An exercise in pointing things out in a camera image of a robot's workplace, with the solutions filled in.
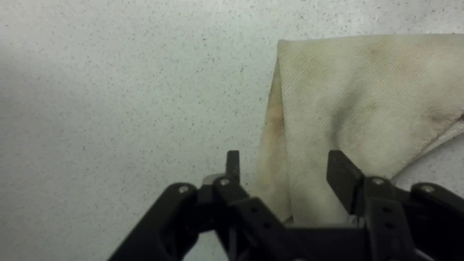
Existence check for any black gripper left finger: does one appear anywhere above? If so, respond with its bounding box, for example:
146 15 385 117
107 149 295 261

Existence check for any stained white cloth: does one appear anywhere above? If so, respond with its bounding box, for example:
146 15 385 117
253 33 464 228

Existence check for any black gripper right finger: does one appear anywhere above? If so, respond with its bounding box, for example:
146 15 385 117
324 149 464 261

